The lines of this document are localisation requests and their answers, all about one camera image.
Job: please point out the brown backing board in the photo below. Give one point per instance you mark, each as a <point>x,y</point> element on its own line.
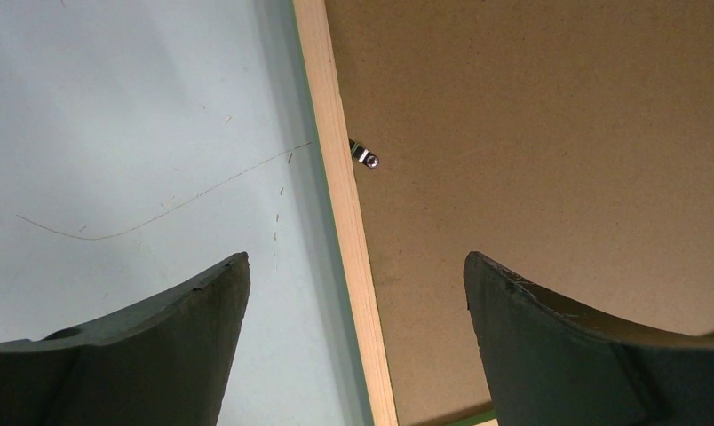
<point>571,141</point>

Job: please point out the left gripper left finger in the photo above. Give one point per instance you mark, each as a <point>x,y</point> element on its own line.
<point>165,360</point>

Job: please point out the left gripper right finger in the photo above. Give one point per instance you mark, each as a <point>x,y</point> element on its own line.
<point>551,360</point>

